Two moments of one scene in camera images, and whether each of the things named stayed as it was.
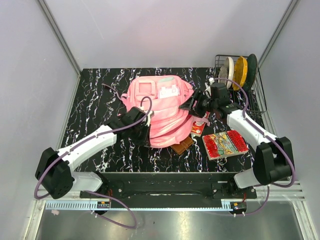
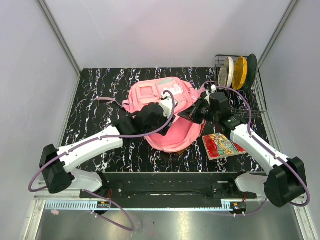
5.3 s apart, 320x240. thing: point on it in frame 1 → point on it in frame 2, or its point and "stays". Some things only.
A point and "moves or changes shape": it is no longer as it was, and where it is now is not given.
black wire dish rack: x=253 y=101 stays
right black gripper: x=196 y=111 → x=192 y=114
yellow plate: x=240 y=73 stays
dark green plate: x=251 y=73 stays
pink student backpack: x=163 y=95 moves or changes shape
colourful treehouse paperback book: x=223 y=144 stays
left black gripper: x=145 y=141 → x=163 y=131
